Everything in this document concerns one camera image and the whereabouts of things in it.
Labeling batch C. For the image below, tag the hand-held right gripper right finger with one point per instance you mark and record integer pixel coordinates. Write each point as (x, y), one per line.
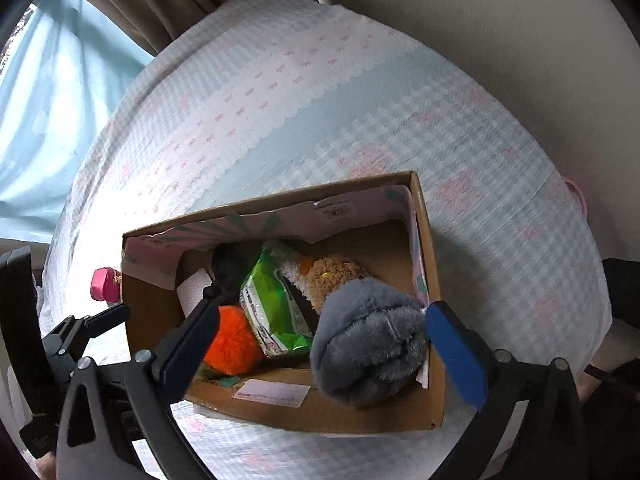
(455, 355)

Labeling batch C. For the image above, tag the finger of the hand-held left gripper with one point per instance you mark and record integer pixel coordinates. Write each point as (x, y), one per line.
(105, 317)

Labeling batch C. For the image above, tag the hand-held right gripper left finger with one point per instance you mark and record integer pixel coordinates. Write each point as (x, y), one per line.
(192, 342)

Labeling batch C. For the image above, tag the orange plush ball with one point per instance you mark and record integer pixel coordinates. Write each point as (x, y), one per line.
(235, 340)

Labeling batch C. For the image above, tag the white sock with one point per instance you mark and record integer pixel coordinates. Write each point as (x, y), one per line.
(192, 290)

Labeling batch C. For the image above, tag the green tissue packet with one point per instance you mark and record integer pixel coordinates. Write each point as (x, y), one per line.
(265, 305)

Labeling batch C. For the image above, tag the grey fluffy sock ball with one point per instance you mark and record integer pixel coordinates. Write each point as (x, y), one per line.
(370, 340)

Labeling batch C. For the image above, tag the black fuzzy item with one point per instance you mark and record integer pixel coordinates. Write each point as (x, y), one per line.
(232, 265)

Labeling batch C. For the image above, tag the cardboard box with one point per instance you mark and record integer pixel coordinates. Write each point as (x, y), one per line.
(360, 250)

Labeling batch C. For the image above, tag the brown plush toy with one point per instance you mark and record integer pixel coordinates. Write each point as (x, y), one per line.
(330, 280)

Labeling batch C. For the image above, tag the small pink case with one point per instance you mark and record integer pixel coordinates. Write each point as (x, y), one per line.
(105, 285)

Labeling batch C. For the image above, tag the pink plastic tub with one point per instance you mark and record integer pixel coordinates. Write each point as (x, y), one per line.
(577, 195)

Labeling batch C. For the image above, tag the light blue cloth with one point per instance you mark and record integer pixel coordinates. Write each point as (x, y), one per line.
(60, 110)

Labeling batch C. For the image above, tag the checked light blue bed sheet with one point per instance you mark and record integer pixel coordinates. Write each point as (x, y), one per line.
(350, 110)

